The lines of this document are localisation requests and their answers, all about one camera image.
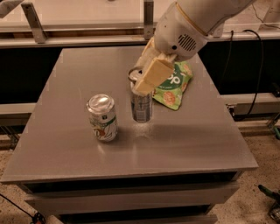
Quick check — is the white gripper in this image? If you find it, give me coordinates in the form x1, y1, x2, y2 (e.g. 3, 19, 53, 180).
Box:
133, 2, 207, 96

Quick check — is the silver blue redbull can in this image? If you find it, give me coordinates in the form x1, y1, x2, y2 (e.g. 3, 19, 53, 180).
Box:
128, 67, 152, 123

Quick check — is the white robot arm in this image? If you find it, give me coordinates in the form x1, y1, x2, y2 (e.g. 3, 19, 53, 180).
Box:
133, 0, 255, 96

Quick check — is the white green 7up can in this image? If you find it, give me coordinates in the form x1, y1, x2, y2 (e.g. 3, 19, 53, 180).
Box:
86, 94, 118, 142

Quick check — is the green chip bag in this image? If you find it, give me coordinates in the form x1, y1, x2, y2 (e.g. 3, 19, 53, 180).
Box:
153, 61, 193, 110

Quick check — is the grey upper drawer front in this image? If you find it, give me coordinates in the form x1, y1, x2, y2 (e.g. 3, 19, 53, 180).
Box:
25, 181, 239, 215

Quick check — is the green tool on floor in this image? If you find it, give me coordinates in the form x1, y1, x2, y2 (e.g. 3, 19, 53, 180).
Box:
258, 185, 280, 224

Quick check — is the middle metal bracket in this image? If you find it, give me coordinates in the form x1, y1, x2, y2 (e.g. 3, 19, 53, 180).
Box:
143, 0, 154, 40

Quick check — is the black cable right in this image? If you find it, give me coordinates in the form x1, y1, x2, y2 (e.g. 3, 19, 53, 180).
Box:
221, 28, 265, 122

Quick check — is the black cable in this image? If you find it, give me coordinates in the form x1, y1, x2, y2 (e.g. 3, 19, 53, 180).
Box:
0, 193, 46, 224
221, 28, 265, 122

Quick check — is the left metal bracket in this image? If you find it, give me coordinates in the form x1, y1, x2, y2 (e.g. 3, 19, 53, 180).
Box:
21, 3, 46, 44

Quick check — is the black cable bottom left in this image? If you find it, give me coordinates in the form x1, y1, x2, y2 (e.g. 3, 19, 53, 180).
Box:
0, 193, 46, 224

